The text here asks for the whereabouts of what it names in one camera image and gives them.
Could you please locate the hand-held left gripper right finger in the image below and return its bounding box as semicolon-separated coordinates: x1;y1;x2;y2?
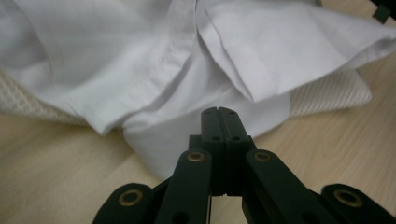
219;106;257;197

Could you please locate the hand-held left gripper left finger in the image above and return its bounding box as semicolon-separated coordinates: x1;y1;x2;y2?
188;106;226;197

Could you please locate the white mesh laundry bag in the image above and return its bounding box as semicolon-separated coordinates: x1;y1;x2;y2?
0;66;373;127

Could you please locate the white shirt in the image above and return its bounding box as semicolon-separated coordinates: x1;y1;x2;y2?
0;0;396;181

